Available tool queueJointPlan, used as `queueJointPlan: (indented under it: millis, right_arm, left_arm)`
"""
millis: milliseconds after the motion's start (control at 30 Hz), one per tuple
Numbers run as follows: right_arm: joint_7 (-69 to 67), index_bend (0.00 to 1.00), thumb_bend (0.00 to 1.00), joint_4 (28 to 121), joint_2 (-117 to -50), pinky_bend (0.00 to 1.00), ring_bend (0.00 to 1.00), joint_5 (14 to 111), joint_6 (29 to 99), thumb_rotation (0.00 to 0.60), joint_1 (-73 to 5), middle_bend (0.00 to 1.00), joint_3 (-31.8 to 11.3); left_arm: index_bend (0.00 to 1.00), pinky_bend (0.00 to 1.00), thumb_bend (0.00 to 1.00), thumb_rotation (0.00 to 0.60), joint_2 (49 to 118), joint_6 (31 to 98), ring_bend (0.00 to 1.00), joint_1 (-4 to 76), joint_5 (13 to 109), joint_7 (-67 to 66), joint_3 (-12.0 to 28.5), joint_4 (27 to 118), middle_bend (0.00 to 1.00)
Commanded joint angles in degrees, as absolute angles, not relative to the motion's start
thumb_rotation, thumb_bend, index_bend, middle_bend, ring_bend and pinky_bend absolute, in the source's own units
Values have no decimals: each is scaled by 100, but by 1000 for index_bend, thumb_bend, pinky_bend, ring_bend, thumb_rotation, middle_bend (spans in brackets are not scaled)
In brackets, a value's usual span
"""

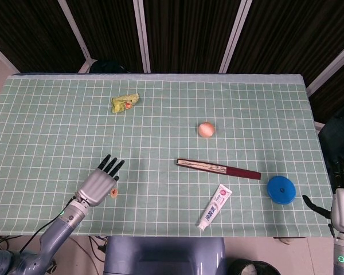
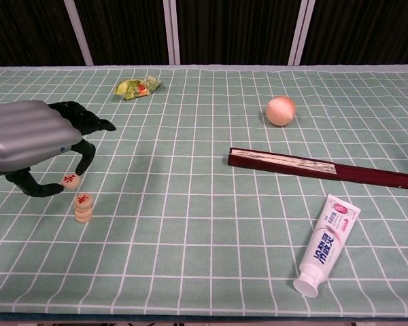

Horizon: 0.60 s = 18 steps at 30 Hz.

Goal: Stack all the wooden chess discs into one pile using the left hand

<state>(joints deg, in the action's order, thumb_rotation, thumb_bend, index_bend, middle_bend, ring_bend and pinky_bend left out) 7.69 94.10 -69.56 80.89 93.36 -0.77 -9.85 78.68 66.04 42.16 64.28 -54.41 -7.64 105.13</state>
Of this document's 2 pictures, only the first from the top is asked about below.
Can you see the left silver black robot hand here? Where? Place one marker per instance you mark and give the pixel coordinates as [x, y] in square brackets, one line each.
[94, 189]

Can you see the blue round disc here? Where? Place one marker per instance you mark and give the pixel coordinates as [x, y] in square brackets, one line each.
[275, 190]

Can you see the person in dark clothes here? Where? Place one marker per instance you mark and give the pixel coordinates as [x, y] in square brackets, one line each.
[338, 134]

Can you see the white metal rack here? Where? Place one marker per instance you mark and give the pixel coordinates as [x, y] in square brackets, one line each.
[318, 126]

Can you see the green snack packet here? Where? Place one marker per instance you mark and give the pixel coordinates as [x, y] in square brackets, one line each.
[123, 102]

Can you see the blue-grey robot torso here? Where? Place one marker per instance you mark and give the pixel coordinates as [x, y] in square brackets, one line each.
[160, 255]

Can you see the green white checked tablecloth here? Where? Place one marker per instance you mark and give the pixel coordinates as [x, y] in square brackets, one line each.
[172, 129]

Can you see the black waste bin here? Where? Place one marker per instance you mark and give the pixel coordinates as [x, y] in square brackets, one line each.
[252, 269]

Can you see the dark red folded fan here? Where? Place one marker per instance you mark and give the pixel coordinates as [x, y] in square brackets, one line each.
[240, 172]

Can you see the white toothpaste tube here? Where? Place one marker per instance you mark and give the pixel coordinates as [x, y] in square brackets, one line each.
[215, 207]

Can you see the black chair back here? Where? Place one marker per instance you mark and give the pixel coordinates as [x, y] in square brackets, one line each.
[109, 67]

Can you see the peach woven ball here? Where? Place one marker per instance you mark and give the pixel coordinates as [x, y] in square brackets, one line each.
[206, 129]

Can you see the dark partition screen white frame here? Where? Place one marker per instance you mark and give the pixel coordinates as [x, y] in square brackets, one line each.
[109, 28]
[338, 86]
[289, 34]
[31, 28]
[189, 28]

